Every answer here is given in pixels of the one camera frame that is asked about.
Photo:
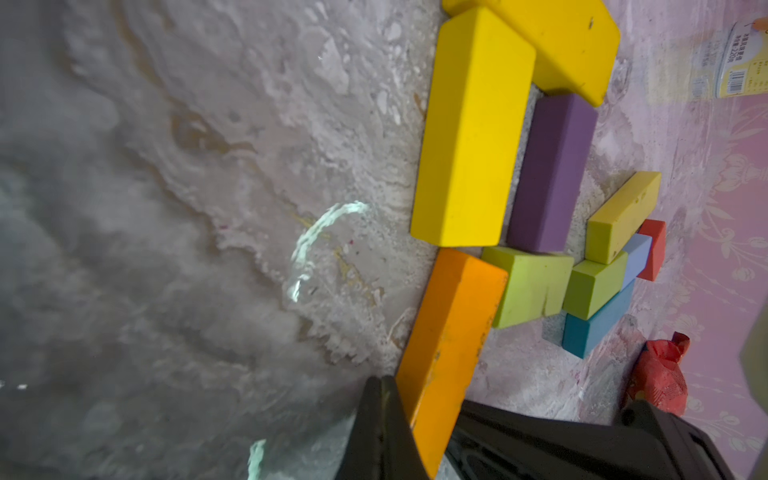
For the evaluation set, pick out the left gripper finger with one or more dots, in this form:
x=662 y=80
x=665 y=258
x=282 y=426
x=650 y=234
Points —
x=381 y=445

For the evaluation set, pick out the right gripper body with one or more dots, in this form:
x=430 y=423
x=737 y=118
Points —
x=643 y=443

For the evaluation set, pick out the teal block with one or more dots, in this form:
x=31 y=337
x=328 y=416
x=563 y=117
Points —
x=580 y=337

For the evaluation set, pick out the lime green block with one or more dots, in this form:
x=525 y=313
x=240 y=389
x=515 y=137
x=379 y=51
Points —
x=592 y=285
x=536 y=285

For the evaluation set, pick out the orange block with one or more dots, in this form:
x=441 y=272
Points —
x=447 y=338

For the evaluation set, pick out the red block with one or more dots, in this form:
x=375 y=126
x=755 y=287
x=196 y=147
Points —
x=656 y=230

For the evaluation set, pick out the light blue block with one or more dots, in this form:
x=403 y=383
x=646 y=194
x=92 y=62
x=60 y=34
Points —
x=637 y=250

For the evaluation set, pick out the yellow-green long block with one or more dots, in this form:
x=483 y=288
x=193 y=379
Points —
x=616 y=221

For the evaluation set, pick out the purple block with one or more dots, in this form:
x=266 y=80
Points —
x=554 y=163

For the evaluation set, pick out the short yellow block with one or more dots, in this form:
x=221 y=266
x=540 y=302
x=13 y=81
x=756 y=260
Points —
x=478 y=99

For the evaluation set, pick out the long yellow block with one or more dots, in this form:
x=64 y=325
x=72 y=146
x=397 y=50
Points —
x=576 y=41

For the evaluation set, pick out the red snack bag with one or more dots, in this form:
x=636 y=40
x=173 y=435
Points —
x=657 y=377

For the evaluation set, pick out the yellow white can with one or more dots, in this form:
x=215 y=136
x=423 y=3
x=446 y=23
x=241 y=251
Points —
x=743 y=67

